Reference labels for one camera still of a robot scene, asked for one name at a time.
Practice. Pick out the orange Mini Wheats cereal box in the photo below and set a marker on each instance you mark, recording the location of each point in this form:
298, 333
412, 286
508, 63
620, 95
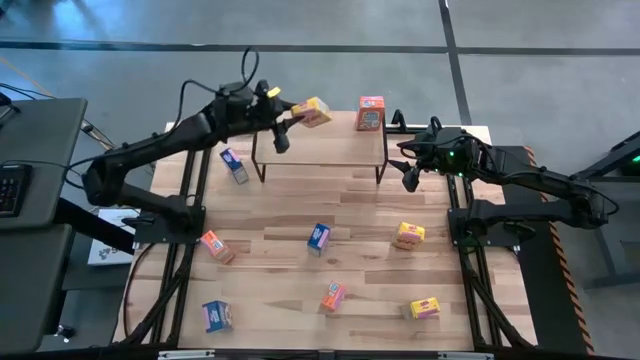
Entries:
333, 296
216, 246
370, 114

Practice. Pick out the black hazard-striped floor mat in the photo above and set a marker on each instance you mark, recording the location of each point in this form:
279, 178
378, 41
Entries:
537, 300

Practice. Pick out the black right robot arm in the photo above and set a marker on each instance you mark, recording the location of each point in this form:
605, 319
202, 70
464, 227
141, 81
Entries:
540, 177

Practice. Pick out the yellow Pops cereal box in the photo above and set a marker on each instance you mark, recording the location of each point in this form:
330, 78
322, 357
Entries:
408, 236
312, 111
425, 308

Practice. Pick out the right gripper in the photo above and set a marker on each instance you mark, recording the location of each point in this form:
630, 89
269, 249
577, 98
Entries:
437, 150

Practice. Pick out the grey desk panel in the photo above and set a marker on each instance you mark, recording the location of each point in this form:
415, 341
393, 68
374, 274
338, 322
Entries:
30, 290

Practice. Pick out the black metal table frame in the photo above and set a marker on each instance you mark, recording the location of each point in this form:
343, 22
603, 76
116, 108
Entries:
470, 310

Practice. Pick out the grey desk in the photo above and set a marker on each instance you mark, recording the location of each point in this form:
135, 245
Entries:
40, 160

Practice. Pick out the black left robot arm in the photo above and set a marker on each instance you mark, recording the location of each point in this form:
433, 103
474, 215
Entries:
150, 145

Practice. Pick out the blue Frosted Flakes cereal box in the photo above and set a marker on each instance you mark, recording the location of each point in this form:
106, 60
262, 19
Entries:
234, 165
216, 316
318, 239

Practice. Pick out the black metal stand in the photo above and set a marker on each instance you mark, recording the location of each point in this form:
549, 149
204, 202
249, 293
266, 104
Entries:
605, 167

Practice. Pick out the silver aluminium bracket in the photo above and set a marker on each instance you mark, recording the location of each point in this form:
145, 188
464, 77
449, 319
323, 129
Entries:
465, 356
186, 355

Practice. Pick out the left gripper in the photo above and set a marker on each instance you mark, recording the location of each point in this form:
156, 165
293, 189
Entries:
265, 107

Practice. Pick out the white printed box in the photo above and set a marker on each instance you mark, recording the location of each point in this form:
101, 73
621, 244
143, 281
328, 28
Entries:
107, 252

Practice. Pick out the black keyboard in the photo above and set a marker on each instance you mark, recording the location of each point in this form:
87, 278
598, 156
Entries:
12, 190

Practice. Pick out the black clamp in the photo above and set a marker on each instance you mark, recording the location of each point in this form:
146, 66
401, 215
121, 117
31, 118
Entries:
398, 119

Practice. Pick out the black desk support beam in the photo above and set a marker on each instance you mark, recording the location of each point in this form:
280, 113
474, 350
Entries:
95, 226

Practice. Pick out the black desk foot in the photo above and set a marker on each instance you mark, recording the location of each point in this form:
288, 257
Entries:
90, 336

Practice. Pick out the wooden shelf with black frame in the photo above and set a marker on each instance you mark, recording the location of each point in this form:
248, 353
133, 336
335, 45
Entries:
325, 145

